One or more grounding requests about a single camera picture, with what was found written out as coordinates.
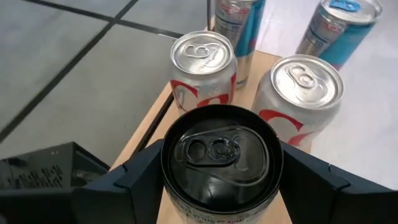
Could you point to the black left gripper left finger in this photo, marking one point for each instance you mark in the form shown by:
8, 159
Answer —
124, 199

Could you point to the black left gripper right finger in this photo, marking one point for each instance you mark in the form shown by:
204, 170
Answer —
317, 193

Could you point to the white Celsius peach can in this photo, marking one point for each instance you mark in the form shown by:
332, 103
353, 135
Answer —
217, 161

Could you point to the silver Diet Coke can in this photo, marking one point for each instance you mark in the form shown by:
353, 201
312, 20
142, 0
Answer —
202, 56
306, 81

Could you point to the blue silver Red Bull can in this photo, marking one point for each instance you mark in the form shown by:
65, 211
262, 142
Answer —
335, 37
239, 25

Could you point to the black mesh computer tower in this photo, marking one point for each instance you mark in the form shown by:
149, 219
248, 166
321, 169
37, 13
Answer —
40, 168

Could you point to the wooden shelf with black frame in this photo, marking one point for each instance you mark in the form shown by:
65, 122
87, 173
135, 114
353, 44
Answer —
258, 65

